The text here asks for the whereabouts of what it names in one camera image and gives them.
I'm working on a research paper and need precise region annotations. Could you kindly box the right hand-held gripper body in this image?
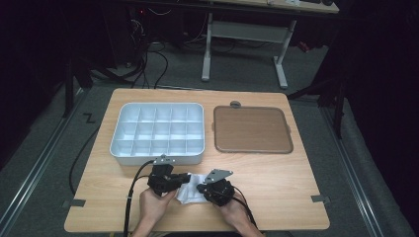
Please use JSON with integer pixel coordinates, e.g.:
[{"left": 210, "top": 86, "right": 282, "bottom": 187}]
[{"left": 202, "top": 168, "right": 236, "bottom": 207}]

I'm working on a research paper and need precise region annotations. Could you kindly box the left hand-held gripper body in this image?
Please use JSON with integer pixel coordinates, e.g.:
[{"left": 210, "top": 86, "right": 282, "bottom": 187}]
[{"left": 146, "top": 154, "right": 177, "bottom": 198}]

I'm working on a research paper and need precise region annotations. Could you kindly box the white sock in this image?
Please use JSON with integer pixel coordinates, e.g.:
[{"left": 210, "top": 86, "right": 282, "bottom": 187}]
[{"left": 175, "top": 172, "right": 215, "bottom": 205}]

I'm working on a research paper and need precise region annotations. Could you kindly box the white divided storage box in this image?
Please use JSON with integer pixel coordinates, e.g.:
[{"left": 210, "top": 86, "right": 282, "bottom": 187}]
[{"left": 109, "top": 102, "right": 206, "bottom": 167}]

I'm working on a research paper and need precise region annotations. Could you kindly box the person's right hand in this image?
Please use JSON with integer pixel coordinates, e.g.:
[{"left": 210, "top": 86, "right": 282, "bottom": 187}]
[{"left": 212, "top": 193, "right": 255, "bottom": 232}]

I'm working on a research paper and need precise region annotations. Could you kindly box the person's left hand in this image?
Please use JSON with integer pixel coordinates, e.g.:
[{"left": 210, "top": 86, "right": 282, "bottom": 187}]
[{"left": 138, "top": 187, "right": 179, "bottom": 229}]

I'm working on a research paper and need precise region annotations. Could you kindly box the brown flat box lid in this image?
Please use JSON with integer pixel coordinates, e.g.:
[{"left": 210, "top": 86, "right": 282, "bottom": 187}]
[{"left": 212, "top": 105, "right": 294, "bottom": 155}]

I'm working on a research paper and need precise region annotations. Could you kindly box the black metal stand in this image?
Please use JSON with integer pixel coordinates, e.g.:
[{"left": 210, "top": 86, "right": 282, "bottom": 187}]
[
  {"left": 287, "top": 73, "right": 348, "bottom": 140},
  {"left": 61, "top": 58, "right": 94, "bottom": 119}
]

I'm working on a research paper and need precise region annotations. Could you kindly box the white-legged wooden desk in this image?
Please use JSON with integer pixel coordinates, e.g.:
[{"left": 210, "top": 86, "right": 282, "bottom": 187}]
[{"left": 201, "top": 0, "right": 340, "bottom": 90}]

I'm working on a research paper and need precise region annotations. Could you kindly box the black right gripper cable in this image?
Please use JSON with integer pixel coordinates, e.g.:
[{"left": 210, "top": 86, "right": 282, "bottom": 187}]
[{"left": 229, "top": 185, "right": 259, "bottom": 229}]

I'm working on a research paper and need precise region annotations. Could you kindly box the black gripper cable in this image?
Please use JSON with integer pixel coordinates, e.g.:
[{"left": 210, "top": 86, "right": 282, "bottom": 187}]
[
  {"left": 123, "top": 159, "right": 156, "bottom": 237},
  {"left": 229, "top": 185, "right": 259, "bottom": 229}
]

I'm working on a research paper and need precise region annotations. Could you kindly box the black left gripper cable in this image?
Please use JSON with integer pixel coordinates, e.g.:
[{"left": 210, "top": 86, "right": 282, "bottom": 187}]
[{"left": 123, "top": 159, "right": 156, "bottom": 237}]

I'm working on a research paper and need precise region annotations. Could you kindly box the black floor cable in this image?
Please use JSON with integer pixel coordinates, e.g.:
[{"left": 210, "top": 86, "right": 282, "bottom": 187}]
[{"left": 68, "top": 125, "right": 101, "bottom": 196}]

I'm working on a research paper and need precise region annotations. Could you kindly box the bundle of black floor cables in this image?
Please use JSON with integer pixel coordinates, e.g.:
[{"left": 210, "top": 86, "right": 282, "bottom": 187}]
[{"left": 129, "top": 9, "right": 170, "bottom": 90}]

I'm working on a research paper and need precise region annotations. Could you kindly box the grey floor rail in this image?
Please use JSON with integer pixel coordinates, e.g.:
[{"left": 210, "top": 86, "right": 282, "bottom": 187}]
[
  {"left": 0, "top": 88, "right": 87, "bottom": 229},
  {"left": 320, "top": 107, "right": 385, "bottom": 237}
]

